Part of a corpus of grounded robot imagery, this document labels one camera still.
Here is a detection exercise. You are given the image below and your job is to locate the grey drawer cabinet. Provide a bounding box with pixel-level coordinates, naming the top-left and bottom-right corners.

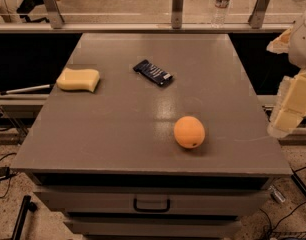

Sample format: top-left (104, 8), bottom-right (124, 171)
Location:
top-left (12, 34), bottom-right (291, 238)

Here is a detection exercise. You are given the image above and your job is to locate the black drawer handle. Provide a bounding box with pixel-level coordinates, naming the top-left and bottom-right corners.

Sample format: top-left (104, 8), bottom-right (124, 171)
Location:
top-left (133, 198), bottom-right (171, 213)

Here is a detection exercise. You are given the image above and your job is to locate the white metal rod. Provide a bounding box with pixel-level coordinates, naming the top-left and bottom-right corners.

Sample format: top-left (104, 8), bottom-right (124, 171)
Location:
top-left (0, 84), bottom-right (54, 96)

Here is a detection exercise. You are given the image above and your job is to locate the black floor cable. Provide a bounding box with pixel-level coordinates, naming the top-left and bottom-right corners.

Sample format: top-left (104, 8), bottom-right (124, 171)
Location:
top-left (258, 163), bottom-right (306, 240)

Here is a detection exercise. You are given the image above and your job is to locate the glass railing barrier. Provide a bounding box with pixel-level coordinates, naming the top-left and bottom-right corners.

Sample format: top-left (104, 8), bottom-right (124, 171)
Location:
top-left (0, 0), bottom-right (306, 33)

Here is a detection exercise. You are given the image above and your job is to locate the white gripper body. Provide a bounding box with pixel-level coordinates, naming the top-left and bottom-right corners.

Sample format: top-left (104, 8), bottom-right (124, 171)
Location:
top-left (288, 10), bottom-right (306, 69)

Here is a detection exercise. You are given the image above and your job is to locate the clear plastic water bottle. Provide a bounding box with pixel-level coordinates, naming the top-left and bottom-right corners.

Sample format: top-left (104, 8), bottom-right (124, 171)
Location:
top-left (211, 0), bottom-right (230, 28)

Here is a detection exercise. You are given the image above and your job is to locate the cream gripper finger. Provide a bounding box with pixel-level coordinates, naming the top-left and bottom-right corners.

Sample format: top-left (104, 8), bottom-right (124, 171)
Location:
top-left (266, 29), bottom-right (291, 54)
top-left (267, 69), bottom-right (306, 138)

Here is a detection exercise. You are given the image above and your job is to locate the yellow sponge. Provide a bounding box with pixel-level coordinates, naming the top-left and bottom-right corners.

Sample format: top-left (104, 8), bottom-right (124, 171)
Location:
top-left (56, 68), bottom-right (100, 92)

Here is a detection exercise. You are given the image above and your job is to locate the dark blue snack wrapper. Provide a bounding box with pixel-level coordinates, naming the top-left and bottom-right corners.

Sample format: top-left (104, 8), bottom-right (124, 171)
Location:
top-left (133, 60), bottom-right (173, 86)

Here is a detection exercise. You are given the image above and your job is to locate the black stand leg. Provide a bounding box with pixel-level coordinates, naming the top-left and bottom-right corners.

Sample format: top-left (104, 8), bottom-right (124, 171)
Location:
top-left (11, 195), bottom-right (37, 240)

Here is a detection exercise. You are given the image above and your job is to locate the black power adapter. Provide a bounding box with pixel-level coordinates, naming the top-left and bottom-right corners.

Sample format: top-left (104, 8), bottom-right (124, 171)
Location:
top-left (0, 167), bottom-right (10, 180)

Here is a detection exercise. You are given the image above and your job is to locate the orange fruit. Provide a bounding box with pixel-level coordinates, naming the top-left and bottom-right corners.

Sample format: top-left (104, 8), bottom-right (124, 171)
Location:
top-left (173, 116), bottom-right (206, 149)

